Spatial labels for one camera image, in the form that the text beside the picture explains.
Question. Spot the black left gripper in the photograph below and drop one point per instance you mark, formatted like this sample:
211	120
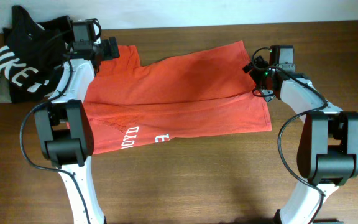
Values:
106	51

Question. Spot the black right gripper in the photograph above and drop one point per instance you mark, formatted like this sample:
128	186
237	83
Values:
266	94

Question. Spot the folded grey garment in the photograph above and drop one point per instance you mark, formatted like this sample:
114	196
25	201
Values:
5	96

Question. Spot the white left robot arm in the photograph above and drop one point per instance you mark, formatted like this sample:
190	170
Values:
65	134

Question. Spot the black t-shirt white letters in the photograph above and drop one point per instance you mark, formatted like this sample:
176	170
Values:
32	55

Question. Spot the orange t-shirt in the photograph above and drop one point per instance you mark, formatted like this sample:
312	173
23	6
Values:
204	93

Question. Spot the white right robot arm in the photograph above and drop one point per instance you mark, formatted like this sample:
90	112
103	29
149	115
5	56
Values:
327	154

